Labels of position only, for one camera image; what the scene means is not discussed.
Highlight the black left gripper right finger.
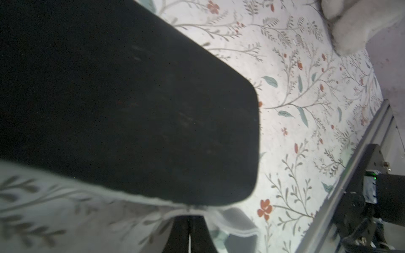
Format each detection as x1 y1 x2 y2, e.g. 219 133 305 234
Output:
189 216 217 253

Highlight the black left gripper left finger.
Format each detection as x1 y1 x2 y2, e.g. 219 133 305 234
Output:
162 216 189 253

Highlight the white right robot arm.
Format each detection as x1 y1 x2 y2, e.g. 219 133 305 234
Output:
333 144 405 253

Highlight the grey husky plush toy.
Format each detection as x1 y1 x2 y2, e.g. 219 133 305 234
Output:
321 0 405 57

